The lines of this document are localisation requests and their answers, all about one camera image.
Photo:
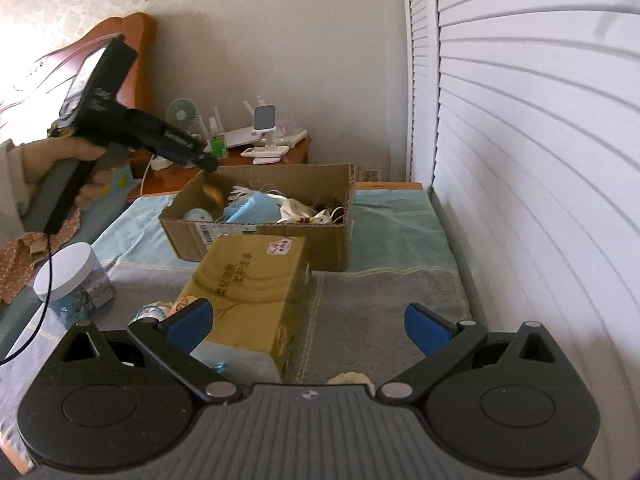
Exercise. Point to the teal towel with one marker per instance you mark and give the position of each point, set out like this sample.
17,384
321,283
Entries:
400,230

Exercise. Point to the wooden bed headboard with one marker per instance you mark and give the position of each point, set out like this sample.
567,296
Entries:
135,60

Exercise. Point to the person's left hand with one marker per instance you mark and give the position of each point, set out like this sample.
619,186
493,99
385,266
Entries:
55,152

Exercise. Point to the white smart camera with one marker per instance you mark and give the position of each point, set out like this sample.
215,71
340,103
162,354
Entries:
265,116

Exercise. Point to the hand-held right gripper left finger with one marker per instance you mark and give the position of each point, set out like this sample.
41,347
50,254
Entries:
192,322

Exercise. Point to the small green desk fan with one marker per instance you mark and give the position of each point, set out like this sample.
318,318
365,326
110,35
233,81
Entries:
180,112

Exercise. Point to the brown cardboard box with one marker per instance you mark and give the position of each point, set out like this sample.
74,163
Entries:
330,247

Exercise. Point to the green bottle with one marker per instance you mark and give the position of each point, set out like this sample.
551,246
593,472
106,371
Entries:
218,146

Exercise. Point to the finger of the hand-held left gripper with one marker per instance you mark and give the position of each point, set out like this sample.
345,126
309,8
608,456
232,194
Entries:
209,164

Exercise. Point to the white and blue plush toy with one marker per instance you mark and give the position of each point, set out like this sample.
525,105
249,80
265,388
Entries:
197,215

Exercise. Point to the wooden nightstand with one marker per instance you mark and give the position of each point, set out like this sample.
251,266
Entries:
295,152

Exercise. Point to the grey towel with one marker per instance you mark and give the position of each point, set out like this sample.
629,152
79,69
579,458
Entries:
375,302

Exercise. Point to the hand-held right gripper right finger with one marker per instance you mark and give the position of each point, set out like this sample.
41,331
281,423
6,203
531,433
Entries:
422,327

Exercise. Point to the person's left forearm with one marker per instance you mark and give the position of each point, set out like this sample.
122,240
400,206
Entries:
11,195

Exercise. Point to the white router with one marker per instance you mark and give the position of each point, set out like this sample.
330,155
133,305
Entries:
240,135

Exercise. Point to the white remote control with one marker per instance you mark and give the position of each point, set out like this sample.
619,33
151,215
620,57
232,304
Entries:
265,154

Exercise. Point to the wide white louvered door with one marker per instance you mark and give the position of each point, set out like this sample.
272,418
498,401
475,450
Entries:
540,160

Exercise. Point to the narrow white louvered door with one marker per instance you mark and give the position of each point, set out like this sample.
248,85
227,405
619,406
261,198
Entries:
417,60

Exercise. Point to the white charger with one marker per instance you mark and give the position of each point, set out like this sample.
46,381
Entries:
161,162

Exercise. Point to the yellow printed bag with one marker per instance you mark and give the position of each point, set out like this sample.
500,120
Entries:
120,180

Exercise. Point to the yellow-brown tissue pack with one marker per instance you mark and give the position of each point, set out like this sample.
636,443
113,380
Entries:
250,285

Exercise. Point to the brown floral cloth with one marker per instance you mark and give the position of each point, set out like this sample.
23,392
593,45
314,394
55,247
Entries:
15,270

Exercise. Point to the clear jar with white lid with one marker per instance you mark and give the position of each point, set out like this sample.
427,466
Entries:
65,265

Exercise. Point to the white scrunchie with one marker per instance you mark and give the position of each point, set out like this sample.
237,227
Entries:
350,379

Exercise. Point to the blue face mask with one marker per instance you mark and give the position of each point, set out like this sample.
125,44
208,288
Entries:
252,207

